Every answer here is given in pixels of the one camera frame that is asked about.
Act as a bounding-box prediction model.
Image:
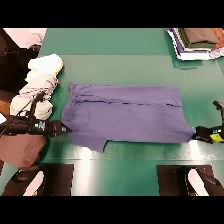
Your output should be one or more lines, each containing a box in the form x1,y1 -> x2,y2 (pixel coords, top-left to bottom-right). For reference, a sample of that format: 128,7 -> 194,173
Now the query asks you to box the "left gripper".
44,120 -> 73,137

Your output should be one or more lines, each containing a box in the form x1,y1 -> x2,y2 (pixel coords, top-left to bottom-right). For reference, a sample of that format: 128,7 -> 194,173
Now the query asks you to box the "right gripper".
194,123 -> 224,145

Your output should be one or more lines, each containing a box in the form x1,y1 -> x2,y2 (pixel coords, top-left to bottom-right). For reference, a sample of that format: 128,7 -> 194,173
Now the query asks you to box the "purple T-shirt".
61,82 -> 196,154

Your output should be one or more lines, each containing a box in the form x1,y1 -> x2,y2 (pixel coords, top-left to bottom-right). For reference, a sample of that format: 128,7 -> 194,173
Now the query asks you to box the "maroon garment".
0,132 -> 47,170

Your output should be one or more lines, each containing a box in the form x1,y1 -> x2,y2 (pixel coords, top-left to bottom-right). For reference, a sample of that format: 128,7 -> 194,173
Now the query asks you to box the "pale patterned garment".
18,73 -> 60,103

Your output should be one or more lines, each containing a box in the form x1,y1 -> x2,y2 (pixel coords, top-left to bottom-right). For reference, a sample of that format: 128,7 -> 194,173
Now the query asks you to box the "black garment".
0,28 -> 42,95

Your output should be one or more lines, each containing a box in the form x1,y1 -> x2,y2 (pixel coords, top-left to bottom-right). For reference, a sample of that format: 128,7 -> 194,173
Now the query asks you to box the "white folded garment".
166,28 -> 224,62

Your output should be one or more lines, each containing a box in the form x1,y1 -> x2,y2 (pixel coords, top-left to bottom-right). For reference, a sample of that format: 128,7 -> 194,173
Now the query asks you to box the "dark green folded garment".
177,28 -> 222,50

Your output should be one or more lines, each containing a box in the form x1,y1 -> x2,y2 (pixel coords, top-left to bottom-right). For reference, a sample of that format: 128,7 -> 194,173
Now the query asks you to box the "grey-brown folded garment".
183,28 -> 220,45

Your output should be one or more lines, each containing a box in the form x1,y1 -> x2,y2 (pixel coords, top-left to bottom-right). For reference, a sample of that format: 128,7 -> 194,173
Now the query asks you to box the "orange folded garment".
212,28 -> 224,48

